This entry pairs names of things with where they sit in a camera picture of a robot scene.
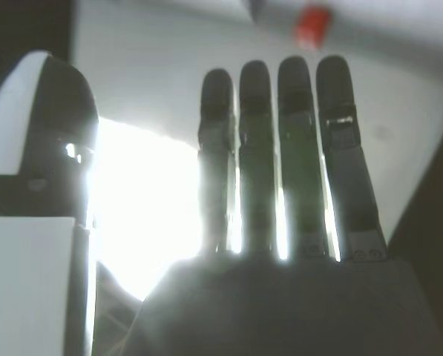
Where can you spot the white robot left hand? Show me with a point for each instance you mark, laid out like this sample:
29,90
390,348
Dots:
280,304

